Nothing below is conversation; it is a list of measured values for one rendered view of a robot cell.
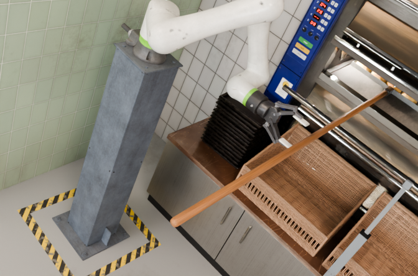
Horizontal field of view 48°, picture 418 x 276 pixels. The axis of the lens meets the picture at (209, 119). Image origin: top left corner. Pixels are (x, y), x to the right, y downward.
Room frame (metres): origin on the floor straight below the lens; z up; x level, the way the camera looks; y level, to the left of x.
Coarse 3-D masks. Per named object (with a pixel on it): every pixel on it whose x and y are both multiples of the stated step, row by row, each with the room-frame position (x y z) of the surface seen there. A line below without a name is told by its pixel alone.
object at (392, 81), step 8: (336, 40) 2.26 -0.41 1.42; (344, 48) 2.23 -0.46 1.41; (352, 56) 2.20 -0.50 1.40; (368, 56) 2.35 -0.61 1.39; (368, 64) 2.16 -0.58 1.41; (376, 72) 2.14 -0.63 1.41; (392, 72) 2.28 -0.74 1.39; (392, 80) 2.10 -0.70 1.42; (400, 88) 2.08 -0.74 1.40; (416, 96) 2.05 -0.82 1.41
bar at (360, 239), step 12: (300, 96) 2.03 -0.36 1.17; (312, 108) 1.99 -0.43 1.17; (324, 120) 1.95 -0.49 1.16; (348, 132) 1.91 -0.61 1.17; (360, 144) 1.86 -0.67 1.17; (372, 156) 1.83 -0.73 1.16; (396, 168) 1.79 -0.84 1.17; (408, 180) 1.75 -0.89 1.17; (372, 228) 1.59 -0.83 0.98; (360, 240) 1.54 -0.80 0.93; (348, 252) 1.54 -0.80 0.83; (336, 264) 1.55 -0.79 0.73
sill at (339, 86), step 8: (328, 72) 2.43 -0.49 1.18; (328, 80) 2.37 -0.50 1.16; (336, 80) 2.37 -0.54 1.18; (336, 88) 2.34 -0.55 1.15; (344, 88) 2.33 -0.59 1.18; (352, 96) 2.30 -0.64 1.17; (360, 96) 2.31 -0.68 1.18; (368, 112) 2.25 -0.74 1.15; (376, 112) 2.23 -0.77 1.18; (384, 112) 2.26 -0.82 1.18; (384, 120) 2.21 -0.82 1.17; (392, 120) 2.22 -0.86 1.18; (392, 128) 2.18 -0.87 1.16; (400, 128) 2.17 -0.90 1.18; (400, 136) 2.16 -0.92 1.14; (408, 136) 2.14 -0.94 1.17; (416, 136) 2.16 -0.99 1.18; (416, 144) 2.12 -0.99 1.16
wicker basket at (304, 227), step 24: (312, 144) 2.27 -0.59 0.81; (288, 168) 2.24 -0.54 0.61; (312, 168) 2.21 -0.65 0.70; (264, 192) 1.86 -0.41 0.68; (312, 192) 2.15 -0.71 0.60; (336, 192) 2.12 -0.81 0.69; (288, 216) 1.78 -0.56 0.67; (312, 216) 1.96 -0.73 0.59; (336, 216) 2.04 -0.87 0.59; (312, 240) 1.79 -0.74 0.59
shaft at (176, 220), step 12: (360, 108) 2.13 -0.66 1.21; (336, 120) 1.91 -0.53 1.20; (324, 132) 1.77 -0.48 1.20; (300, 144) 1.60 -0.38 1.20; (276, 156) 1.45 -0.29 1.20; (288, 156) 1.50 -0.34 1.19; (264, 168) 1.36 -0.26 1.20; (240, 180) 1.23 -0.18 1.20; (216, 192) 1.13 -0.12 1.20; (228, 192) 1.16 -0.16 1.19; (204, 204) 1.06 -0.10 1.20; (180, 216) 0.97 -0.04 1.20; (192, 216) 1.00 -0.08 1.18
